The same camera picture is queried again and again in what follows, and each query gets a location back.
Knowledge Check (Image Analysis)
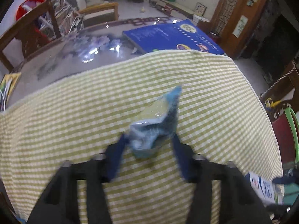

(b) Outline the blue wrapper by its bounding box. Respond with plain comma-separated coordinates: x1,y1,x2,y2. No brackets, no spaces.
127,85,182,158

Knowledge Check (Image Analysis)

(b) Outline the red green trash bin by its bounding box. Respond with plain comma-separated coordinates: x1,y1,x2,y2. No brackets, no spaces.
272,107,298,165

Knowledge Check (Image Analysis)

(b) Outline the carved wooden chair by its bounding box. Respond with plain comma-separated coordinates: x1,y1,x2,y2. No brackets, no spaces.
259,60,298,112

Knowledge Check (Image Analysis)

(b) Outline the blue book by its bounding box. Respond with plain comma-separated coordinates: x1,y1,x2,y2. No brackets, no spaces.
123,20,224,55

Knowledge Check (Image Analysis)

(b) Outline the dark wooden chair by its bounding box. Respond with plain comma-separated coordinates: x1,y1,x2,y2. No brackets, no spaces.
1,0,61,72

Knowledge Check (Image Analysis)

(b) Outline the red bag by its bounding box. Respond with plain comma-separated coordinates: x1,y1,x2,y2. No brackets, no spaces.
15,0,45,21

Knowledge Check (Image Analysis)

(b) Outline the wooden sofa with cushions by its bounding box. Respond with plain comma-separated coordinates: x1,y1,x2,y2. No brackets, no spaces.
64,0,119,28

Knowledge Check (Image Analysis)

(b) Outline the tv cabinet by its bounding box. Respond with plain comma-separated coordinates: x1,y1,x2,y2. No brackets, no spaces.
154,0,210,25

